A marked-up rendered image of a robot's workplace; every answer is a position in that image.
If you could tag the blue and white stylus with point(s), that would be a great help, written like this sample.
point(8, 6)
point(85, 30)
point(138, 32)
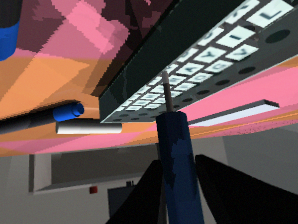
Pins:
point(180, 176)

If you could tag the light grey flat rectangular slab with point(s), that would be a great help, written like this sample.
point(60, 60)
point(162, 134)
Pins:
point(236, 113)

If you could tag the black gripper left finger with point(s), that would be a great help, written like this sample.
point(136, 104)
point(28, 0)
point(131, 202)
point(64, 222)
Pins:
point(146, 204)

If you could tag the black marker with blue cap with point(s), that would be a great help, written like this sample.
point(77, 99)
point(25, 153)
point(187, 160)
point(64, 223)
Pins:
point(40, 118)
point(9, 22)

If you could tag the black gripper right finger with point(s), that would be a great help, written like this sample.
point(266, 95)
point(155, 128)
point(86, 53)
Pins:
point(235, 197)

